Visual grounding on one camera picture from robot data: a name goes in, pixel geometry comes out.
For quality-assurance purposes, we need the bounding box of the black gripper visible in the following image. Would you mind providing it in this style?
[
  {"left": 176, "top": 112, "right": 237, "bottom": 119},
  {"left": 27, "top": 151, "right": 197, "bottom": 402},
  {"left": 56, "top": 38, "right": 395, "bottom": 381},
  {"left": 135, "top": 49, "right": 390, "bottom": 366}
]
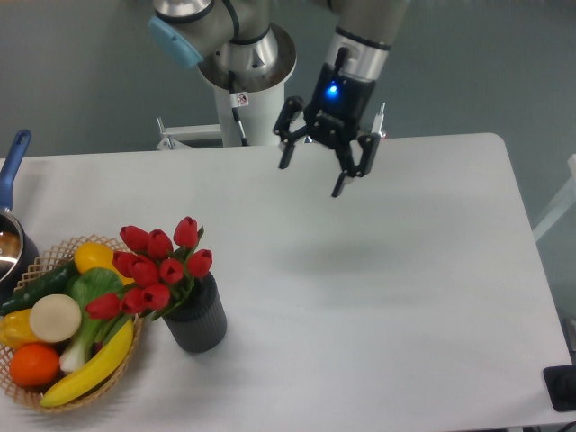
[{"left": 273, "top": 62, "right": 380, "bottom": 200}]

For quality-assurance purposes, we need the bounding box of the red tulip bouquet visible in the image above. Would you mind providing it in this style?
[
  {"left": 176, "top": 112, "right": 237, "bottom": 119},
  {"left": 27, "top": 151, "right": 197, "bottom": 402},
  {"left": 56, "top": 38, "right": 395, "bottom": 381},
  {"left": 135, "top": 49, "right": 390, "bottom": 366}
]
[{"left": 85, "top": 216, "right": 212, "bottom": 320}]

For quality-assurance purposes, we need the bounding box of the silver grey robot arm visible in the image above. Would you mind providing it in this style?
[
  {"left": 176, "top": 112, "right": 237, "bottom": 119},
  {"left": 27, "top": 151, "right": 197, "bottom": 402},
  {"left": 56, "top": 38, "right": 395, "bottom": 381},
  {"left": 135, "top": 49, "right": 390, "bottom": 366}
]
[{"left": 148, "top": 1, "right": 408, "bottom": 196}]

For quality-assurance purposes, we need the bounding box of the dark grey ribbed vase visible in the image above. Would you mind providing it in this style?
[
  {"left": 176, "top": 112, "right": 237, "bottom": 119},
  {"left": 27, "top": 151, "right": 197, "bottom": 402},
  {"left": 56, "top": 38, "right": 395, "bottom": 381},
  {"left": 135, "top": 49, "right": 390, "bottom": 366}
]
[{"left": 163, "top": 273, "right": 228, "bottom": 354}]

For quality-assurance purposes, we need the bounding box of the yellow lemon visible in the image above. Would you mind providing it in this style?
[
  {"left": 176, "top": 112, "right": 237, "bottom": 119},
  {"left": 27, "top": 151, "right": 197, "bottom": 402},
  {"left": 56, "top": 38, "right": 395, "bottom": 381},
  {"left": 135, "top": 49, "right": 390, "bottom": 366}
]
[{"left": 74, "top": 242, "right": 134, "bottom": 285}]

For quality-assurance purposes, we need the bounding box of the green bok choy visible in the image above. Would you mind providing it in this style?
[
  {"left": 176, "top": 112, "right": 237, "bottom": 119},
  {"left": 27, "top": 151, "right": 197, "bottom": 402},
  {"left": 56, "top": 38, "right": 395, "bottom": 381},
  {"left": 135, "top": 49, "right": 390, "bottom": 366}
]
[{"left": 59, "top": 267, "right": 123, "bottom": 374}]

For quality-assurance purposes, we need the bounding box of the green cucumber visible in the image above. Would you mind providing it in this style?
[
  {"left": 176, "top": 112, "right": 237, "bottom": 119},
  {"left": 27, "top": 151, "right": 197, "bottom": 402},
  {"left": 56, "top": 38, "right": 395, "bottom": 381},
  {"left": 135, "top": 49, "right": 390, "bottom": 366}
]
[{"left": 1, "top": 261, "right": 79, "bottom": 316}]

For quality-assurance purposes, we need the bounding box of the yellow banana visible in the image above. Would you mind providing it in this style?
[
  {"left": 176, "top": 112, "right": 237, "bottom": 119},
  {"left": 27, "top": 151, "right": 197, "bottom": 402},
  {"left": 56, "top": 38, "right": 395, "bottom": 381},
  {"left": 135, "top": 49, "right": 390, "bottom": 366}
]
[{"left": 40, "top": 320, "right": 134, "bottom": 409}]

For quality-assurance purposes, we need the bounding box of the woven wicker basket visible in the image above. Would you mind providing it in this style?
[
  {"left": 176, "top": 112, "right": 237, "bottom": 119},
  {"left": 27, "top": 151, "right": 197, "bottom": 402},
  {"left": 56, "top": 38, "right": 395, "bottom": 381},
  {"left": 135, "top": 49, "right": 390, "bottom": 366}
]
[{"left": 1, "top": 235, "right": 143, "bottom": 413}]

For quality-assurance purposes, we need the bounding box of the black device at table edge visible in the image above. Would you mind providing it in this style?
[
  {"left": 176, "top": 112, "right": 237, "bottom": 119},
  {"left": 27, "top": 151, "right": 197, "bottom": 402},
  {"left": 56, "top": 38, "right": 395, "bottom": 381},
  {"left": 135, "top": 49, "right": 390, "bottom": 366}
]
[{"left": 543, "top": 364, "right": 575, "bottom": 412}]

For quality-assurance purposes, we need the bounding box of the yellow bell pepper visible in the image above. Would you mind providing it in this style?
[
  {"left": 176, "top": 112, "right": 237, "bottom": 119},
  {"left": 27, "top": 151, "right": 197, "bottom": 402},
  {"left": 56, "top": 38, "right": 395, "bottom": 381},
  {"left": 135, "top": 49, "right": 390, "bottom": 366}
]
[{"left": 1, "top": 309, "right": 41, "bottom": 349}]

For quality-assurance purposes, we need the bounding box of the orange fruit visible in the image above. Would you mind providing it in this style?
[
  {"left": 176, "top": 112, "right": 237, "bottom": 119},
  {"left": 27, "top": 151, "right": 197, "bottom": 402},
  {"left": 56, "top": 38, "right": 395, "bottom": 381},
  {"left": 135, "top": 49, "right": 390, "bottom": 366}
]
[{"left": 9, "top": 343, "right": 60, "bottom": 387}]

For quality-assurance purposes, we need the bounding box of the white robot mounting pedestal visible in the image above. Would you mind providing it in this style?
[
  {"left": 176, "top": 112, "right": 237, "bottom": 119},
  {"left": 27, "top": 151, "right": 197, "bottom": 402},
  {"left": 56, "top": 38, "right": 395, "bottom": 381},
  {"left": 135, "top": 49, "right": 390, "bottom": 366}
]
[{"left": 213, "top": 84, "right": 284, "bottom": 147}]

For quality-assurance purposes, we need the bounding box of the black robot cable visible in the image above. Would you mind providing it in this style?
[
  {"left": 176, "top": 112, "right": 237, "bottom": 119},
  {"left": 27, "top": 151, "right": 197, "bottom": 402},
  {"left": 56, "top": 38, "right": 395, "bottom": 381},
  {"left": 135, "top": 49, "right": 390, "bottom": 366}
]
[{"left": 227, "top": 70, "right": 250, "bottom": 147}]

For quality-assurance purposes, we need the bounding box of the white table clamp bracket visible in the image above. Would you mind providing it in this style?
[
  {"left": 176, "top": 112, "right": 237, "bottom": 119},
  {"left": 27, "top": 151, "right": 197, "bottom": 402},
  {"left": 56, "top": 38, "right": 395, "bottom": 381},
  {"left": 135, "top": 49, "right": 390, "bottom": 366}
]
[{"left": 156, "top": 102, "right": 387, "bottom": 150}]

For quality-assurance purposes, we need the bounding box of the white frame at right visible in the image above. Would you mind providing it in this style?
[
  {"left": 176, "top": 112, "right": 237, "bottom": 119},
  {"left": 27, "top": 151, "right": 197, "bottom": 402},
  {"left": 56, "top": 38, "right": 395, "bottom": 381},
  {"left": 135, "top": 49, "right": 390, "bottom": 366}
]
[{"left": 532, "top": 154, "right": 575, "bottom": 242}]

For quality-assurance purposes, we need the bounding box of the blue handled saucepan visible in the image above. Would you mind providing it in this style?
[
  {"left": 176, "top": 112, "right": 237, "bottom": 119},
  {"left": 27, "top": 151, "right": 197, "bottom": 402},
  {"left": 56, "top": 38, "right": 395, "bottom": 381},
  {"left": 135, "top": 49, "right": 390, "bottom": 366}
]
[{"left": 1, "top": 130, "right": 39, "bottom": 302}]

